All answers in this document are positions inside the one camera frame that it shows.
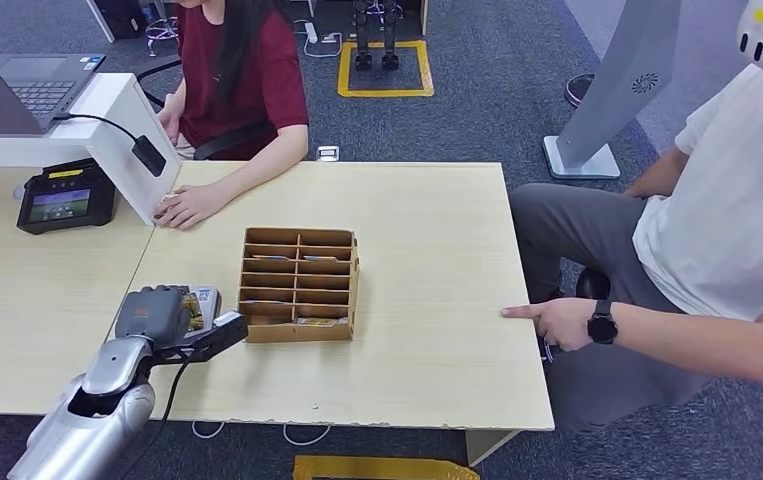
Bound black office chair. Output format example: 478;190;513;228
135;58;276;162

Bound black bracket wrist camera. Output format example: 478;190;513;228
152;311;250;366

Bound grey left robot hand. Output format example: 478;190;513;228
114;284;207;349

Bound black laptop cable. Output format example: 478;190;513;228
49;113;140;144

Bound yellow green ID card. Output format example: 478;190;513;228
180;292;207;334

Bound chrome chair base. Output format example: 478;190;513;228
145;0;182;58

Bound black robot legs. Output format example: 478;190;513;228
353;0;401;72

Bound wooden compartment organizer box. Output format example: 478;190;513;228
237;227;361;345

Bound black payment terminal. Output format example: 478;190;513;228
16;158;119;236

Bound black wrist watch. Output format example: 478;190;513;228
586;299;619;346

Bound person with headset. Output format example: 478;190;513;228
510;62;763;432

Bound grey standing kiosk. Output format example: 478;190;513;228
543;0;684;180

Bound white desk riser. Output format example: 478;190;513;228
0;72;182;228

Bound black stool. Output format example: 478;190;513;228
576;266;614;303

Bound yellow floor tape square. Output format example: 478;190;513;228
336;38;435;99

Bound yellow floor tape strip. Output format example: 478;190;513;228
292;453;482;480

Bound white floor cable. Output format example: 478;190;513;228
291;18;344;59

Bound black cabinet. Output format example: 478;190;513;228
86;0;147;42

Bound headset person's left hand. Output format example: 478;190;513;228
501;296;598;352

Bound person's right hand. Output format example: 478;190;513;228
157;109;184;146

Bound black power adapter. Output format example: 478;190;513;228
130;135;168;178

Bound round black base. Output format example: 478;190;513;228
564;72;598;109

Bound grey laptop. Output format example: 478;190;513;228
0;25;107;137

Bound grey white card reader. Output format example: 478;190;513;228
182;286;223;331

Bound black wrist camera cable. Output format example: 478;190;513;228
115;357;197;480

